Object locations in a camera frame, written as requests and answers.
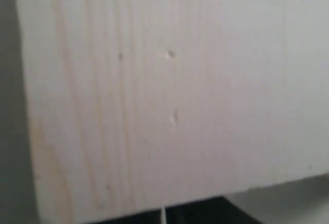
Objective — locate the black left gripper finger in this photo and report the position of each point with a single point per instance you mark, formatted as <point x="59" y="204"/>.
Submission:
<point x="214" y="210"/>

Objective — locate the large wooden cube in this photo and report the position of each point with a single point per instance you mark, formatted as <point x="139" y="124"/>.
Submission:
<point x="135" y="105"/>

